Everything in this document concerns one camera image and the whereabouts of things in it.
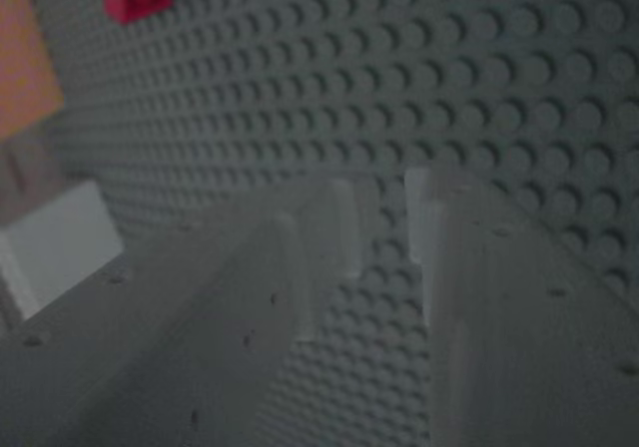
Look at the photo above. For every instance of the grey studded baseplate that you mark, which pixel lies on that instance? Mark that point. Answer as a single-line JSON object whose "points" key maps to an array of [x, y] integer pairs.
{"points": [[399, 68]]}

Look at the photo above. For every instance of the white plastic brick tower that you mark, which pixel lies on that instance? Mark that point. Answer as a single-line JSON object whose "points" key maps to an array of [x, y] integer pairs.
{"points": [[60, 237]]}

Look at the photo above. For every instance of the orange plastic brick tower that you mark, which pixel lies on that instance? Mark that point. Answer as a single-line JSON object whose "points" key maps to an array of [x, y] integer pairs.
{"points": [[25, 68]]}

